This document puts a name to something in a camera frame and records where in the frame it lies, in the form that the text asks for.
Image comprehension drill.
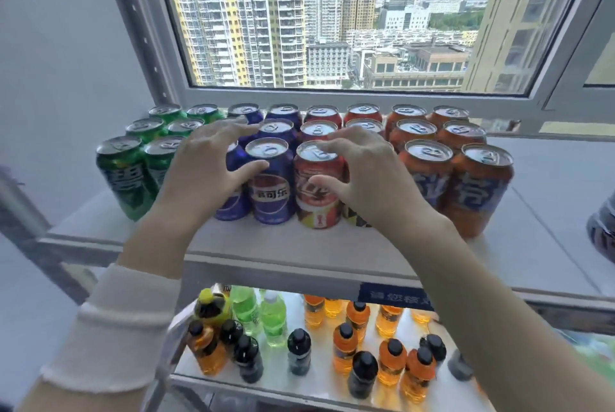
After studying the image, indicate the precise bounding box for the white shelf rack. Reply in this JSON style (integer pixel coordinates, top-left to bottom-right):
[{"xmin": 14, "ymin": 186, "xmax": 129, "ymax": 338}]
[{"xmin": 0, "ymin": 135, "xmax": 615, "ymax": 412}]

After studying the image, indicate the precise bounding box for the person's left hand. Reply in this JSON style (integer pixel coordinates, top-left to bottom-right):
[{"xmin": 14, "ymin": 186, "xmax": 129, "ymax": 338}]
[{"xmin": 156, "ymin": 119, "xmax": 271, "ymax": 230}]

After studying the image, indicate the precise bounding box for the person's right hand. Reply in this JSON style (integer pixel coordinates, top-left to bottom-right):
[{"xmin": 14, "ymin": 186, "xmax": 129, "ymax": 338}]
[{"xmin": 307, "ymin": 126, "xmax": 448, "ymax": 240}]

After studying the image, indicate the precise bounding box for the green drink bottle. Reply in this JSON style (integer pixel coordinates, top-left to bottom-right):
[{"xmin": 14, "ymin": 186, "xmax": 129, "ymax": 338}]
[
  {"xmin": 230, "ymin": 286, "xmax": 262, "ymax": 336},
  {"xmin": 259, "ymin": 290, "xmax": 288, "ymax": 347}
]

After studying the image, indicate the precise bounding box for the dark rounded object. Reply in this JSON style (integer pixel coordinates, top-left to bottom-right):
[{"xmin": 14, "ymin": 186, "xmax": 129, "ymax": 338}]
[{"xmin": 586, "ymin": 191, "xmax": 615, "ymax": 263}]

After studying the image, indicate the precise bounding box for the group of orange drink bottles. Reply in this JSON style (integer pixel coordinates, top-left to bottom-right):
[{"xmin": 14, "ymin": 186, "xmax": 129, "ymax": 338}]
[{"xmin": 186, "ymin": 294, "xmax": 439, "ymax": 404}]

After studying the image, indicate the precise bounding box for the yellow drink bottle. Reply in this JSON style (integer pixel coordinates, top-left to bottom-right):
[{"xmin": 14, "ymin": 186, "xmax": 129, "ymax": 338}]
[{"xmin": 193, "ymin": 289, "xmax": 231, "ymax": 326}]

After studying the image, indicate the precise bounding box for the blue shelf label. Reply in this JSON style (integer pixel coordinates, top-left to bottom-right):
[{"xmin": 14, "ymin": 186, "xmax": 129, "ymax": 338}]
[{"xmin": 358, "ymin": 282, "xmax": 435, "ymax": 311}]

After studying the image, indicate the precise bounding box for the person's left forearm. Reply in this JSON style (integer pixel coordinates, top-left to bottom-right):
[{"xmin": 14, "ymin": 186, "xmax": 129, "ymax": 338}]
[{"xmin": 17, "ymin": 205, "xmax": 212, "ymax": 412}]

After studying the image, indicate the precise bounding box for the cluster of blue cans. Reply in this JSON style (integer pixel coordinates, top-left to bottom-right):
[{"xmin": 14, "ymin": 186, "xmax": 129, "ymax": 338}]
[{"xmin": 226, "ymin": 103, "xmax": 304, "ymax": 226}]

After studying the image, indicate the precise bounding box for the cluster of red cans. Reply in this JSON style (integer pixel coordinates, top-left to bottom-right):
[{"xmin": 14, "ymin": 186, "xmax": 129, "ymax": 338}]
[{"xmin": 293, "ymin": 103, "xmax": 385, "ymax": 230}]

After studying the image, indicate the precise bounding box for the cluster of green cans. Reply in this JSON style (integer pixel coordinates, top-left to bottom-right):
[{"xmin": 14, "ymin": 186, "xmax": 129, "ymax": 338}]
[{"xmin": 95, "ymin": 104, "xmax": 226, "ymax": 222}]

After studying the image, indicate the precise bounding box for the white knit sleeve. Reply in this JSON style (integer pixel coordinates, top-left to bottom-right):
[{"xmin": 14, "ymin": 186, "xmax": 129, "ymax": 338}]
[{"xmin": 41, "ymin": 263, "xmax": 183, "ymax": 395}]

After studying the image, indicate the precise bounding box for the person's right forearm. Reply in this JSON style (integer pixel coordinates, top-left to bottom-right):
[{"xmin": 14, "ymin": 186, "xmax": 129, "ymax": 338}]
[{"xmin": 396, "ymin": 212, "xmax": 615, "ymax": 412}]

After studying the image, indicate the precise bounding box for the blue soda can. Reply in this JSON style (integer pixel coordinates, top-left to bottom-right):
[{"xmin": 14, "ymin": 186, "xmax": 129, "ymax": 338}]
[{"xmin": 214, "ymin": 143, "xmax": 253, "ymax": 222}]

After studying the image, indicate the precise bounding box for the grey window frame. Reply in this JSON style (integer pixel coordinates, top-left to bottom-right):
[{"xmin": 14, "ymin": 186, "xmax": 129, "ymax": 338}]
[{"xmin": 96, "ymin": 0, "xmax": 615, "ymax": 139}]

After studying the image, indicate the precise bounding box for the dark black-capped bottle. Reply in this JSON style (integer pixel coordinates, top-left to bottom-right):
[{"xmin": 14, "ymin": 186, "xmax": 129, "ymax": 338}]
[
  {"xmin": 234, "ymin": 335, "xmax": 264, "ymax": 384},
  {"xmin": 419, "ymin": 334, "xmax": 447, "ymax": 364},
  {"xmin": 347, "ymin": 351, "xmax": 379, "ymax": 400},
  {"xmin": 219, "ymin": 319, "xmax": 244, "ymax": 359},
  {"xmin": 287, "ymin": 328, "xmax": 312, "ymax": 376}
]

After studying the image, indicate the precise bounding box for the cluster of orange cans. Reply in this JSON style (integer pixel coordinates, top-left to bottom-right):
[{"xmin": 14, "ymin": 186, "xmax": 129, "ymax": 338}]
[{"xmin": 384, "ymin": 104, "xmax": 515, "ymax": 239}]

